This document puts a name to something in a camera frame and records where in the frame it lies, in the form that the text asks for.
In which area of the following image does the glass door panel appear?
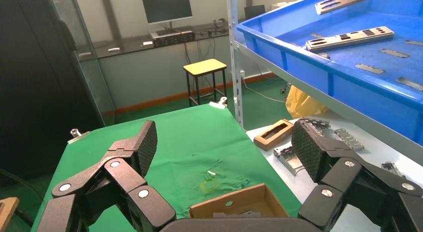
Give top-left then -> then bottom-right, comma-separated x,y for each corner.
46,0 -> 116,127

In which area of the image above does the yellow plastic bag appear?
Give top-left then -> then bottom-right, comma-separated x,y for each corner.
285,85 -> 330,119

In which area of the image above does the silver metal IO shield plate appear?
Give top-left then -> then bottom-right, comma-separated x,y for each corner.
213,210 -> 263,219
305,26 -> 395,53
315,0 -> 386,15

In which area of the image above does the black computer monitor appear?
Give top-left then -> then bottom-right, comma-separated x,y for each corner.
141,0 -> 194,29

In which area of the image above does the white table sheet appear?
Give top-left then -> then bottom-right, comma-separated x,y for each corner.
246,111 -> 423,232

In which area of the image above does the silver binder clip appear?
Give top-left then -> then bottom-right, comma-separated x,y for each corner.
67,128 -> 90,145
209,96 -> 228,109

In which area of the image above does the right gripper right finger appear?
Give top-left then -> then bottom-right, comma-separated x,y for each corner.
290,119 -> 423,232

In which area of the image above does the green table cloth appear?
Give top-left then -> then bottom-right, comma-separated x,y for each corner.
31,104 -> 302,232

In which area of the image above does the tall black cabinet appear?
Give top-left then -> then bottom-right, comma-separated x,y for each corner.
0,0 -> 100,182

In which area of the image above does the yellow top black stool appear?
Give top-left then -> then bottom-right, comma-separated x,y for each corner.
183,58 -> 228,107

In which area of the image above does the perforated white shelf post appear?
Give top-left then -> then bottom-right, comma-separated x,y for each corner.
227,0 -> 244,129

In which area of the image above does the long grey desk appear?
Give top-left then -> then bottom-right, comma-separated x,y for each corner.
77,20 -> 288,109

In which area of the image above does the slotted silver metal bracket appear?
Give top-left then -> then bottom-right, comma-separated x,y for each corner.
299,117 -> 331,129
334,128 -> 365,151

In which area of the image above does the grey stamped metal panel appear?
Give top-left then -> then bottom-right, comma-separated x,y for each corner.
273,144 -> 306,176

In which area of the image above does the light wooden board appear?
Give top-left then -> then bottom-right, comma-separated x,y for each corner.
0,197 -> 20,232

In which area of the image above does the blue plastic tray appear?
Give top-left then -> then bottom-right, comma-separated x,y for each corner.
236,0 -> 423,147

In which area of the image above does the shallow cardboard box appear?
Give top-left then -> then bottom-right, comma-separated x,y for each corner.
189,183 -> 289,220

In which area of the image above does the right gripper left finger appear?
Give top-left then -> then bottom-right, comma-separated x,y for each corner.
36,120 -> 177,232

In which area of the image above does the black desktop device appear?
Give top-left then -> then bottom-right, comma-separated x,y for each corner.
150,29 -> 196,48

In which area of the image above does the bent silver metal bracket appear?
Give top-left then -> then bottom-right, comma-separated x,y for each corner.
382,161 -> 404,177

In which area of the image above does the black rectangular panel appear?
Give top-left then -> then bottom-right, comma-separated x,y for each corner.
244,4 -> 266,21

